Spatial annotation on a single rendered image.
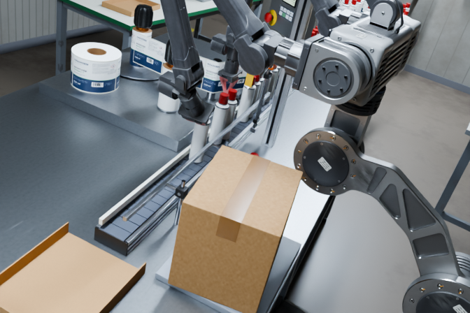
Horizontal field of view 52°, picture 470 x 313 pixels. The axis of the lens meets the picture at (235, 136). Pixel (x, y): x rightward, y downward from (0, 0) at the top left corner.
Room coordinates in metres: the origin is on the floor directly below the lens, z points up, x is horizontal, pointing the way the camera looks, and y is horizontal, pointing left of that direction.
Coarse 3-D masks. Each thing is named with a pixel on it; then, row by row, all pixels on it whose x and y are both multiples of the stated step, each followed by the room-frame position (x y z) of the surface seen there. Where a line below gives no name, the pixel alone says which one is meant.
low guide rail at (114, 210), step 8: (184, 152) 1.42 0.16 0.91; (176, 160) 1.37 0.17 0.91; (168, 168) 1.32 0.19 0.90; (152, 176) 1.24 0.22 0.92; (160, 176) 1.28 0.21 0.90; (144, 184) 1.19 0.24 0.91; (136, 192) 1.15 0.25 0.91; (128, 200) 1.11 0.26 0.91; (112, 208) 1.05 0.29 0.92; (120, 208) 1.07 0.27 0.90; (104, 216) 1.01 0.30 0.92; (112, 216) 1.04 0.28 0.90
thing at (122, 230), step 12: (264, 108) 1.99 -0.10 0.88; (252, 120) 1.85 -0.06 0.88; (240, 132) 1.72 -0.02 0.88; (204, 156) 1.48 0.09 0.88; (192, 168) 1.39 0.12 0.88; (156, 180) 1.27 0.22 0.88; (180, 180) 1.30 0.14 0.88; (144, 192) 1.20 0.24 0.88; (168, 192) 1.23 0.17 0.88; (132, 204) 1.13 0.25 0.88; (156, 204) 1.16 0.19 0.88; (120, 216) 1.07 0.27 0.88; (132, 216) 1.08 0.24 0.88; (144, 216) 1.09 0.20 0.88; (108, 228) 1.01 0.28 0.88; (120, 228) 1.02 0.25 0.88; (132, 228) 1.03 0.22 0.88
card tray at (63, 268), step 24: (48, 240) 0.93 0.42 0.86; (72, 240) 0.98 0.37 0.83; (24, 264) 0.86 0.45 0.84; (48, 264) 0.88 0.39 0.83; (72, 264) 0.90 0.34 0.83; (96, 264) 0.91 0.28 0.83; (120, 264) 0.93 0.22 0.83; (144, 264) 0.92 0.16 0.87; (0, 288) 0.78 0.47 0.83; (24, 288) 0.79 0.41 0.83; (48, 288) 0.81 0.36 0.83; (72, 288) 0.82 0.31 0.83; (96, 288) 0.84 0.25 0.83; (120, 288) 0.83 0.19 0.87; (0, 312) 0.70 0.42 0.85; (24, 312) 0.73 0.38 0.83; (48, 312) 0.74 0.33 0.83; (72, 312) 0.75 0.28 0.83; (96, 312) 0.77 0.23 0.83
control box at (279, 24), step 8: (272, 0) 1.88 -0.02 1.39; (280, 0) 1.84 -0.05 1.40; (272, 8) 1.87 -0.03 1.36; (288, 8) 1.79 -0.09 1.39; (296, 8) 1.76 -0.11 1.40; (280, 16) 1.82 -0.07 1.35; (312, 16) 1.79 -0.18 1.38; (272, 24) 1.85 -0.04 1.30; (280, 24) 1.81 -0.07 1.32; (288, 24) 1.77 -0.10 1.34; (312, 24) 1.80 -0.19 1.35; (280, 32) 1.80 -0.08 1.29; (288, 32) 1.76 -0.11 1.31
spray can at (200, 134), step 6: (198, 126) 1.42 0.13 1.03; (204, 126) 1.42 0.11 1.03; (198, 132) 1.42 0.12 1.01; (204, 132) 1.43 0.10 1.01; (192, 138) 1.43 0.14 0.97; (198, 138) 1.42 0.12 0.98; (204, 138) 1.43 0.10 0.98; (192, 144) 1.43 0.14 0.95; (198, 144) 1.42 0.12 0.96; (204, 144) 1.43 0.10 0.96; (192, 150) 1.43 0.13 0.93; (198, 150) 1.42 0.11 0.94; (198, 162) 1.42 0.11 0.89
